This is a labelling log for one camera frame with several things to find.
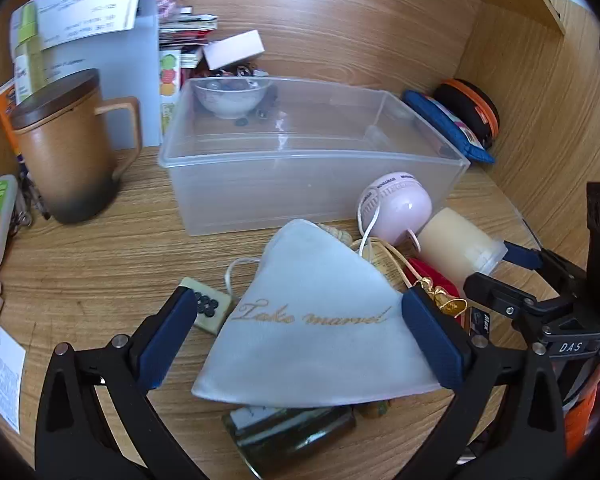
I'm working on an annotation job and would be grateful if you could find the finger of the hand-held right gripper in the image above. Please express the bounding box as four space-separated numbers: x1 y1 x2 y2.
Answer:
502 241 588 291
463 271 568 333

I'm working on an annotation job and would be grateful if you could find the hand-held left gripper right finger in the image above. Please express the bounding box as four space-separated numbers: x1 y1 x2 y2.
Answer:
401 287 566 480

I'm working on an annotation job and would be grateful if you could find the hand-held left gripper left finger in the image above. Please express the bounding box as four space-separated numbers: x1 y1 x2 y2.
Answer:
35 285 201 480

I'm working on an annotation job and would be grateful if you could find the blue razor blade box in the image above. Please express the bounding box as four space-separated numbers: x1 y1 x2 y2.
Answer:
467 307 493 338

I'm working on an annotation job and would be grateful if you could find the mahjong tile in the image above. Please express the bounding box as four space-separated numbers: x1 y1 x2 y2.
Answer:
181 277 233 335

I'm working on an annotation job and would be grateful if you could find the red pouch with gold ornament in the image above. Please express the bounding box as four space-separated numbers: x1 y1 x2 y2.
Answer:
405 257 468 321

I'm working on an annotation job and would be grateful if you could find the cream candle jar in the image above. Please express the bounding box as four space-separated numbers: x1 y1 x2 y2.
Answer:
419 207 508 286

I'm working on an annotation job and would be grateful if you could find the pale cloth drawstring pouch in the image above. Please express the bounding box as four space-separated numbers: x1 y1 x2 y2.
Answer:
191 218 443 408

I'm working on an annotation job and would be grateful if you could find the pink round mini fan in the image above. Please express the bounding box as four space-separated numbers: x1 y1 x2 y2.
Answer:
356 172 433 256

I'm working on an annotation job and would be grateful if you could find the dark green glass bottle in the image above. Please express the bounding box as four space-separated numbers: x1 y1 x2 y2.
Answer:
222 402 357 480

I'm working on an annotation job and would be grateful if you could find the clear plastic storage box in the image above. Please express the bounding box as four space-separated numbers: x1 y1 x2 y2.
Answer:
159 76 471 237

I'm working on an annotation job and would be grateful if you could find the seashell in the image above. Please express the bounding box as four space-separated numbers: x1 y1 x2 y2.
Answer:
322 224 352 245

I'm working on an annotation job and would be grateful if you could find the orange jacket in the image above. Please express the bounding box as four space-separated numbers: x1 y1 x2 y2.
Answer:
562 385 600 457

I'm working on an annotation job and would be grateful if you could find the blue zip pouch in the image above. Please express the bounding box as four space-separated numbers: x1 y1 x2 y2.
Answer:
401 90 496 165

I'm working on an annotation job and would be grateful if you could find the black and orange round case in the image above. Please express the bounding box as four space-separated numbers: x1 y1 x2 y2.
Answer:
434 79 501 150

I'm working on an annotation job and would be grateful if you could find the white printed card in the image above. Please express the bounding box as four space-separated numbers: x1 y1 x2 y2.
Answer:
0 280 27 435

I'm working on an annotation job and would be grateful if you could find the bunch of keys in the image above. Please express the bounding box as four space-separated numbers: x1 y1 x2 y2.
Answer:
11 160 52 228

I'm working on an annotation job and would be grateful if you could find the brown mug with lid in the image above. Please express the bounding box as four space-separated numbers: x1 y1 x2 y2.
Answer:
10 69 143 225

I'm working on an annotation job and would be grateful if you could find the white ceramic bowl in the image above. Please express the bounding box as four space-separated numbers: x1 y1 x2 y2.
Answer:
194 78 272 121

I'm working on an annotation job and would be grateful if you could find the fruit print packet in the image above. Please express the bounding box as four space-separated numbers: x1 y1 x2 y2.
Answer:
159 50 182 136

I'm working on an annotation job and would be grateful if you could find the white file box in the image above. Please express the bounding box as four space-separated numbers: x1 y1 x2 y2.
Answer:
10 0 162 149

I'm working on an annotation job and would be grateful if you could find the orange carton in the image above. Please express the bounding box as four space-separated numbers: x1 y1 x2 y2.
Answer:
0 82 23 157

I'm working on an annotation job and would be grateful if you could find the small white cardboard box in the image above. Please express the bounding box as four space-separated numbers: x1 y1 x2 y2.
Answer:
202 30 265 72

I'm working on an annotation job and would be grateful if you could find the pile of printed packets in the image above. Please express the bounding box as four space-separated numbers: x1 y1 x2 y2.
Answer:
157 0 220 70

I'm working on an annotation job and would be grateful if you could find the green and white bottle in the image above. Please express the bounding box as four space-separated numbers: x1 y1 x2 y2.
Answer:
14 2 47 102

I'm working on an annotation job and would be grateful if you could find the white paper sheet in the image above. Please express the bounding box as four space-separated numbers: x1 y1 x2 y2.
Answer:
10 0 152 57

